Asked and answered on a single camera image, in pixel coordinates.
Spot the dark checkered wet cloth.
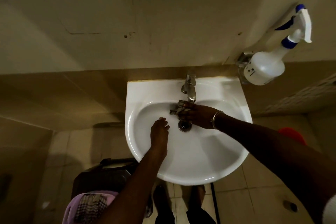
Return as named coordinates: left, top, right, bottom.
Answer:
left=169, top=100, right=191, bottom=121

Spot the metal wall holder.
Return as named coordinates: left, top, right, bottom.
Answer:
left=236, top=51, right=254, bottom=85

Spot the person's right leg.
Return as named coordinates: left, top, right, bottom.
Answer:
left=186, top=185, right=216, bottom=224

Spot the person's left leg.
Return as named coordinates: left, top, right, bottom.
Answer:
left=153, top=184, right=175, bottom=224

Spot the black waste bin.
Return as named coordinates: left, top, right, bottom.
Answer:
left=71, top=158, right=139, bottom=201

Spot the person's left hand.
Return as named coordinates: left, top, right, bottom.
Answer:
left=150, top=117, right=170, bottom=156

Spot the white sleeve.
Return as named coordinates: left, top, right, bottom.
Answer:
left=322, top=194, right=336, bottom=224

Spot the red plastic bucket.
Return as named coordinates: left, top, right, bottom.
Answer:
left=278, top=127, right=307, bottom=146

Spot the white spray bottle blue trigger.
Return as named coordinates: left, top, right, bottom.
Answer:
left=244, top=4, right=313, bottom=86

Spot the white ceramic wash basin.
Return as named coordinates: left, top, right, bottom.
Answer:
left=125, top=76, right=253, bottom=186

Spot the person's left forearm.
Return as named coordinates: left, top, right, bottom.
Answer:
left=98, top=150, right=168, bottom=224

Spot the metal basin drain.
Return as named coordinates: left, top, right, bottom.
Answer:
left=178, top=119, right=193, bottom=132

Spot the person's leg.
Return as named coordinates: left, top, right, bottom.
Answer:
left=153, top=184, right=175, bottom=224
left=186, top=185, right=216, bottom=224

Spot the metal wrist bangle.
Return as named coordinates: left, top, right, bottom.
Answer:
left=211, top=111, right=224, bottom=130

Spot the person's right hand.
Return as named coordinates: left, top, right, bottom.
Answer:
left=183, top=103, right=219, bottom=130

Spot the person's right forearm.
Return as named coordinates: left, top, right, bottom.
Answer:
left=217, top=112, right=336, bottom=224

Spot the chrome basin tap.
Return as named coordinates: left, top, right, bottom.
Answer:
left=181, top=74, right=197, bottom=103

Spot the purple cloth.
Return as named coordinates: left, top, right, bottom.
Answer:
left=64, top=191, right=119, bottom=224

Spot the black pipe under basin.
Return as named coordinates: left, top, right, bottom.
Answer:
left=210, top=183, right=221, bottom=224

